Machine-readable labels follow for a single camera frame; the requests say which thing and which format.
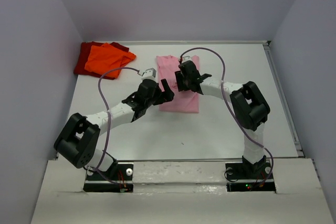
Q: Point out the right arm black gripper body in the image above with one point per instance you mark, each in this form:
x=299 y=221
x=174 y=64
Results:
x=182 y=82

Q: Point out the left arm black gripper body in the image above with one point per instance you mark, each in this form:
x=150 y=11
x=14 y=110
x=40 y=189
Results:
x=156 y=99

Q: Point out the pink t shirt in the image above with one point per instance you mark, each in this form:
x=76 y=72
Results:
x=183 y=102

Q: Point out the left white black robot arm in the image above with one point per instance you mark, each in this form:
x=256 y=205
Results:
x=77 y=141

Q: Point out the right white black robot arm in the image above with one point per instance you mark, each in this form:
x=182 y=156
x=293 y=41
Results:
x=249 y=109

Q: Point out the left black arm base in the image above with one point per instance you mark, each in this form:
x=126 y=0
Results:
x=117 y=179

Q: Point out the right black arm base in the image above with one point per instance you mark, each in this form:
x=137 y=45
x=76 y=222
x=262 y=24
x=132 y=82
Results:
x=238 y=180

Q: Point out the orange folded t shirt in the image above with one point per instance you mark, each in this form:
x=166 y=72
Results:
x=107 y=57

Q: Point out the dark red folded t shirt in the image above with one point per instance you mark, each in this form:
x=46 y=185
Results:
x=83 y=57

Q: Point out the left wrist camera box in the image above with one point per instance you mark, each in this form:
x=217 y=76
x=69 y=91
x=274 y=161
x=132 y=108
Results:
x=149 y=74

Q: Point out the aluminium table edge rail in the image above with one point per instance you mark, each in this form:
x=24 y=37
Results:
x=267 y=49

